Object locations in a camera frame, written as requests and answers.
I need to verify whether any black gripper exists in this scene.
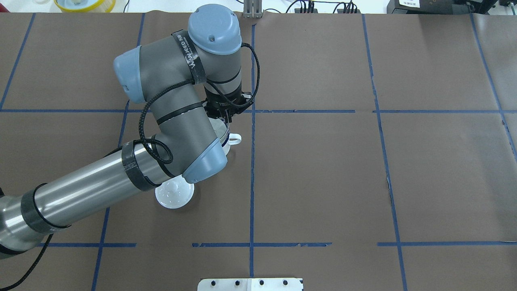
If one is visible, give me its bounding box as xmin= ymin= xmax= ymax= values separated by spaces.
xmin=205 ymin=91 xmax=253 ymax=123

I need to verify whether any white round lid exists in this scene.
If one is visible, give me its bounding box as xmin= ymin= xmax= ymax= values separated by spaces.
xmin=155 ymin=177 xmax=195 ymax=209

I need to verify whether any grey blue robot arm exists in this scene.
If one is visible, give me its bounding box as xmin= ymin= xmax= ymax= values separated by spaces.
xmin=1 ymin=4 xmax=258 ymax=259

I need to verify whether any white enamel mug blue rim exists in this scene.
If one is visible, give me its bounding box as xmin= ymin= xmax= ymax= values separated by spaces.
xmin=220 ymin=133 xmax=242 ymax=155

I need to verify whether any aluminium frame post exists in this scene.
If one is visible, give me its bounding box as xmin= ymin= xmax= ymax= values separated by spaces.
xmin=241 ymin=0 xmax=263 ymax=19

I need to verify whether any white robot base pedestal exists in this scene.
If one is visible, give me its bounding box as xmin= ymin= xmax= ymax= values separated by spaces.
xmin=197 ymin=277 xmax=304 ymax=291

